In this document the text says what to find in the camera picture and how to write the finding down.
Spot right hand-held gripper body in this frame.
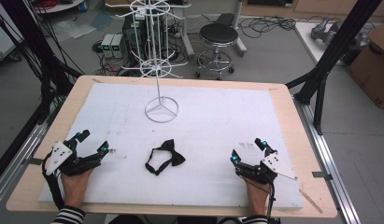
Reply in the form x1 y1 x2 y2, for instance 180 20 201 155
235 150 298 186

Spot black bow tie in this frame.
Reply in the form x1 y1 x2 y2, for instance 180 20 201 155
145 138 187 176

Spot white desk leg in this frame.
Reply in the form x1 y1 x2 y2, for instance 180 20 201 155
179 6 196 61
231 0 249 58

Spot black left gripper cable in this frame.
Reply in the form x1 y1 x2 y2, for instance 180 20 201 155
40 151 65 211

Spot brown cardboard box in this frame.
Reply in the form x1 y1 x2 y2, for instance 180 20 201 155
347 21 384 109

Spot black round stool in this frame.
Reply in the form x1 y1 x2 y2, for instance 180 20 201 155
194 22 240 81

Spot grey bench power supply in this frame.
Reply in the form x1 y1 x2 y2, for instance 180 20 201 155
110 34 124 59
100 33 115 59

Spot thin wooden stick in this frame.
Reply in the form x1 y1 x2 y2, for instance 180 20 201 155
299 188 323 215

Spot black computer tower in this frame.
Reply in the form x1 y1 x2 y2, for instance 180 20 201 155
121 13 150 62

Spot person's right hand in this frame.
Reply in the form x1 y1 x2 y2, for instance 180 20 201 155
242 177 271 217

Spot white foam board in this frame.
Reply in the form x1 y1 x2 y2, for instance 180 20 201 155
38 82 306 210

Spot black frame stand with cables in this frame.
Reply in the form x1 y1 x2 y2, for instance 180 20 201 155
0 0 85 125

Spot aluminium rail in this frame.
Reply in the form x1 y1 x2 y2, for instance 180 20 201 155
0 104 62 210
292 95 363 224

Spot black metal frame stand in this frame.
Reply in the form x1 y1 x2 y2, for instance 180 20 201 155
285 0 384 135

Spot clear plastic sheet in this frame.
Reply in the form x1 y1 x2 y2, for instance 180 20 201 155
50 18 98 41

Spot white wire display rack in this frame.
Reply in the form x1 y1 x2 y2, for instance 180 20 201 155
105 0 192 124

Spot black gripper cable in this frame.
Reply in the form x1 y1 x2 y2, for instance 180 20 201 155
40 151 65 211
264 174 277 224

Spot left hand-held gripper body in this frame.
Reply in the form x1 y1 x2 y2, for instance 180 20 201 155
44 138 102 177

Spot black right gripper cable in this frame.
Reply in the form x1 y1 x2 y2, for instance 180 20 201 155
264 174 277 224

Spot black floor cables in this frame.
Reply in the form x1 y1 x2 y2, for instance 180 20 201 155
237 14 298 40

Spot person's left hand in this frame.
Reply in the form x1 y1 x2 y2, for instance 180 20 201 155
60 167 95 209

